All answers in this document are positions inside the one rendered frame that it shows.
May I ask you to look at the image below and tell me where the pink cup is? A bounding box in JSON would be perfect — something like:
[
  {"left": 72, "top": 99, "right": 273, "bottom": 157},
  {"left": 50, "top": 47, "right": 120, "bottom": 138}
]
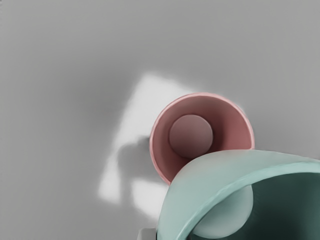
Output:
[{"left": 149, "top": 92, "right": 256, "bottom": 186}]

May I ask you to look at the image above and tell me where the teal cup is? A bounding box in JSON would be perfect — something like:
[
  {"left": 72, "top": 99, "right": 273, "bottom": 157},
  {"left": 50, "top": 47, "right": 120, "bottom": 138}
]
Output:
[{"left": 155, "top": 148, "right": 320, "bottom": 240}]

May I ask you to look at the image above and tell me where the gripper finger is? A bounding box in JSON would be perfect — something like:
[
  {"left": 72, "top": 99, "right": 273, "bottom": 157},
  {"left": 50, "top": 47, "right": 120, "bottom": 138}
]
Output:
[{"left": 138, "top": 227, "right": 158, "bottom": 240}]

